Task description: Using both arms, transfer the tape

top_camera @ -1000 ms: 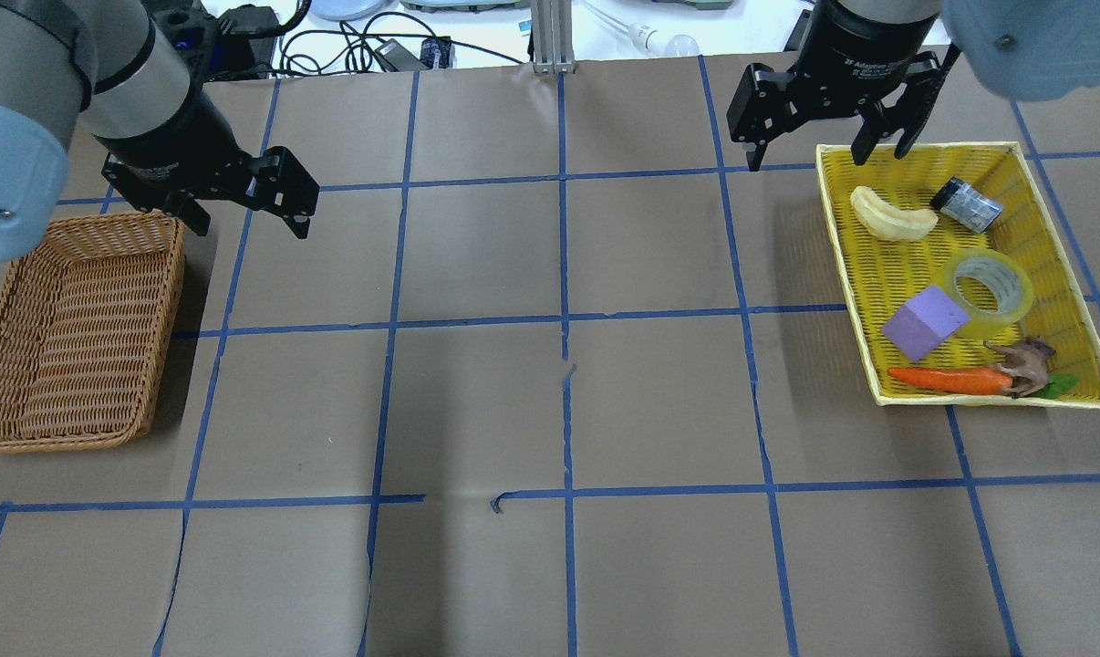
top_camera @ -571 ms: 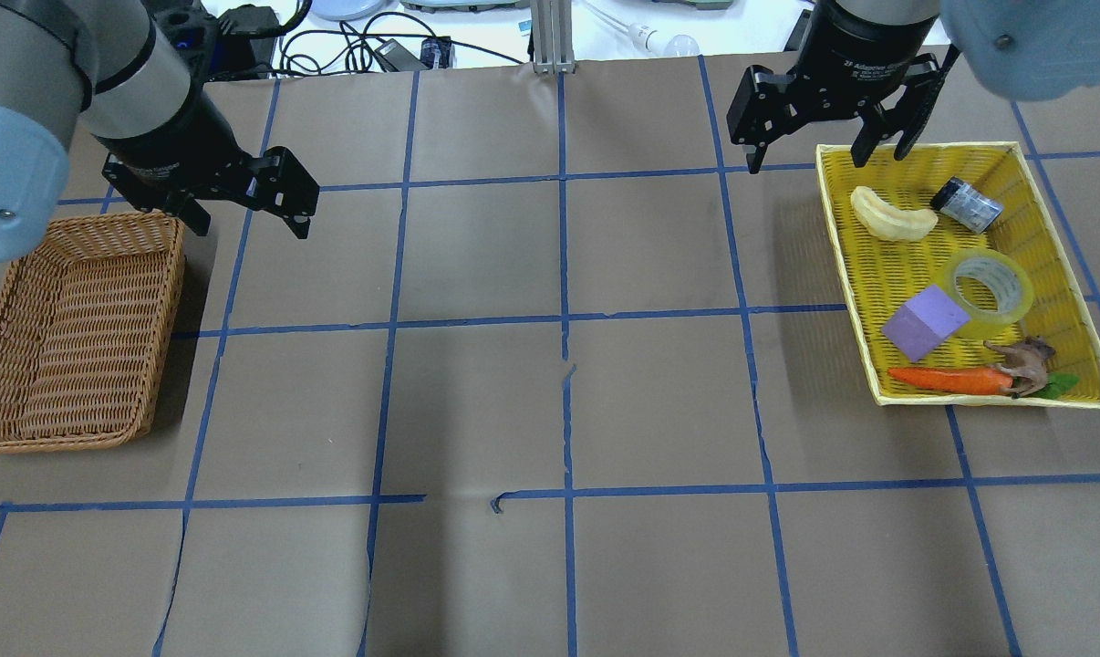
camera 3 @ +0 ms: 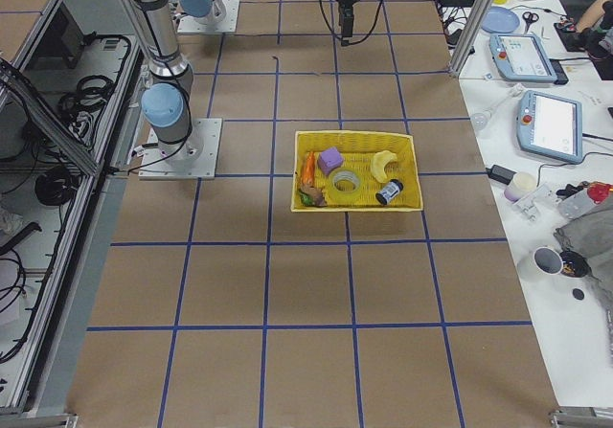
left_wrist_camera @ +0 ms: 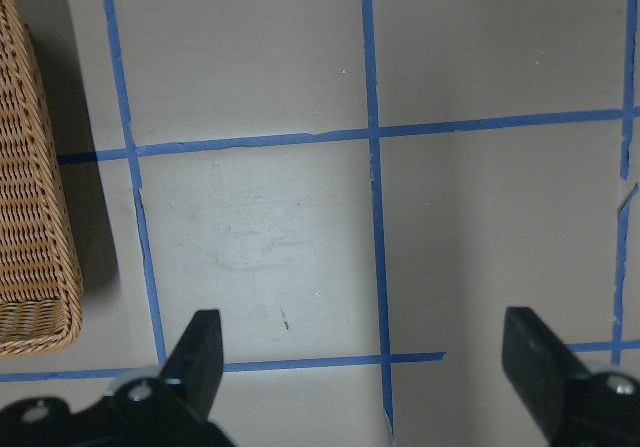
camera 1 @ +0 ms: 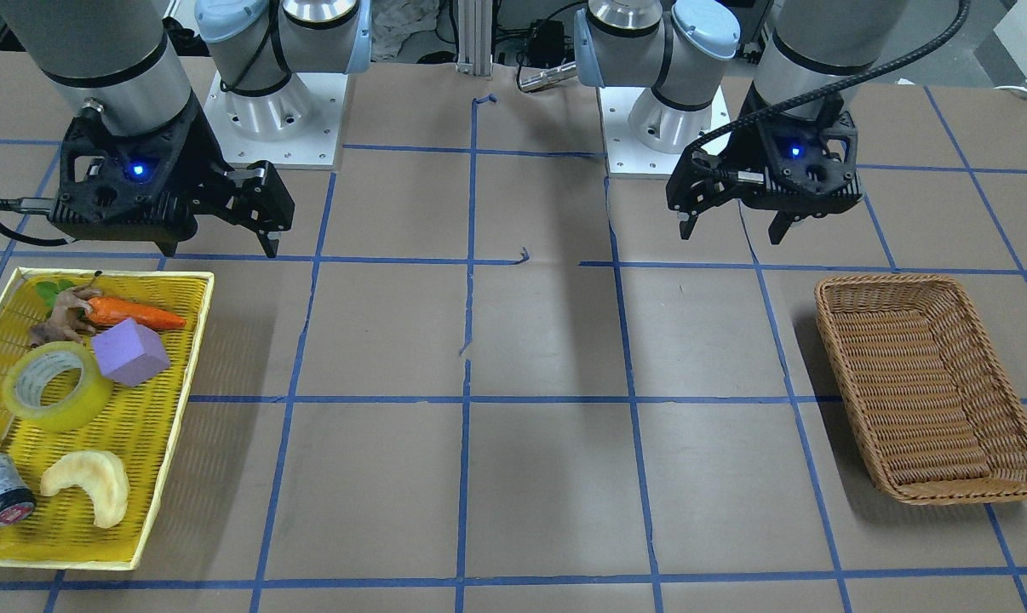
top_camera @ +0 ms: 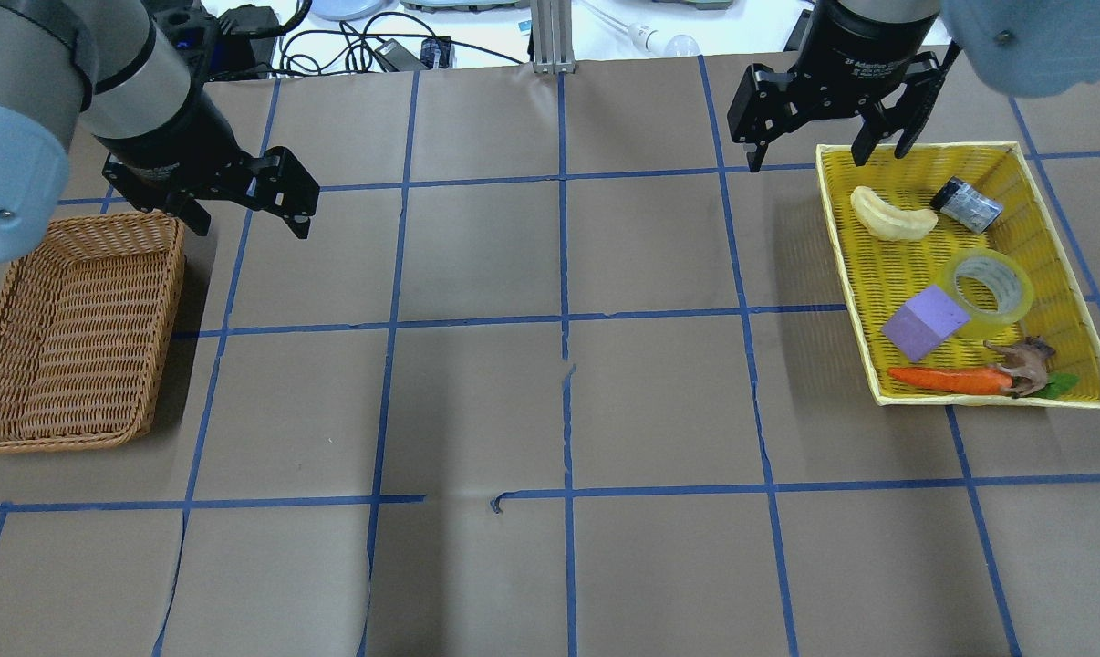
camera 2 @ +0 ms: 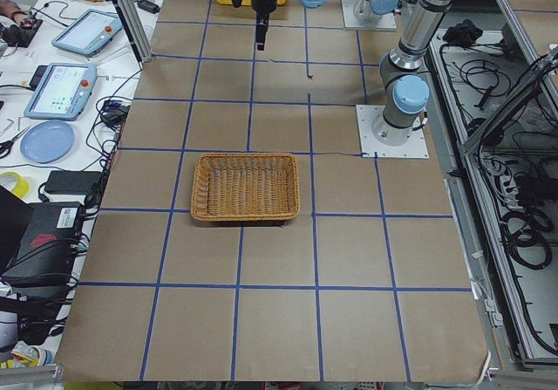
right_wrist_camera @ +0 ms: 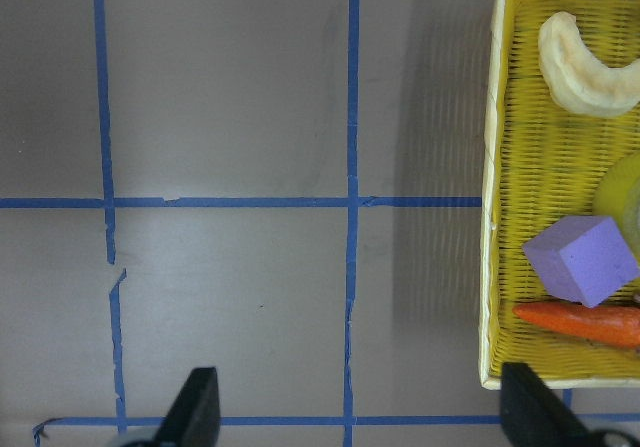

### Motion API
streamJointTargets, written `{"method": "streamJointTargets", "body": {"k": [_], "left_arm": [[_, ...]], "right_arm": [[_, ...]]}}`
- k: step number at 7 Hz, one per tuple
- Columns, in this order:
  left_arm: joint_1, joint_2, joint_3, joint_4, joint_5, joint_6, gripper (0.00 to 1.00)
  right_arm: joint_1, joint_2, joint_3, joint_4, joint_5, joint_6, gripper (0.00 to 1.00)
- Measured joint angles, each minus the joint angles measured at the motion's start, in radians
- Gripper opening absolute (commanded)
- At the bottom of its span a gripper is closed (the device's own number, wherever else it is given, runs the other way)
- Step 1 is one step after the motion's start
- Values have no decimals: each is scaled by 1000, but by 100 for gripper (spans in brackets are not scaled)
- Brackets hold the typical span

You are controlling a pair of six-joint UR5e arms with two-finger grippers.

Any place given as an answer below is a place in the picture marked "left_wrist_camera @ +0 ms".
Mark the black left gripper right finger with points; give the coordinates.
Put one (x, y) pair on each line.
(540, 368)

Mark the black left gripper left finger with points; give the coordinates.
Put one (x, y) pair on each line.
(193, 371)

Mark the brown wicker basket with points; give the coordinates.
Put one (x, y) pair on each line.
(41, 279)

